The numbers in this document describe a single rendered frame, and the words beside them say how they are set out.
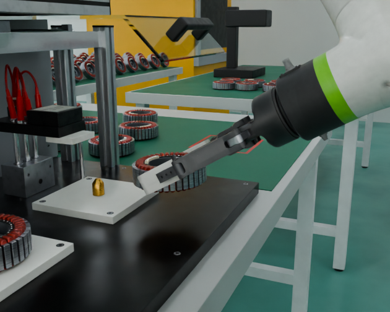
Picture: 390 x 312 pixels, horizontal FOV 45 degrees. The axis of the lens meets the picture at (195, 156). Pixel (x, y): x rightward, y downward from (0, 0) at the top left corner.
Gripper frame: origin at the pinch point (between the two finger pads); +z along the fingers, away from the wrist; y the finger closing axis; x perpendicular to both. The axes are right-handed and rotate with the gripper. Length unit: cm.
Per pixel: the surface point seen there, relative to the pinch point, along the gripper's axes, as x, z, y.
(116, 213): 2.0, 8.3, 6.0
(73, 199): -2.8, 16.6, 3.6
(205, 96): -17, 47, -133
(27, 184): -8.6, 24.4, 3.4
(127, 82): -53, 114, -192
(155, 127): -10, 29, -51
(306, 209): 36, 14, -90
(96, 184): -3.2, 13.4, 1.0
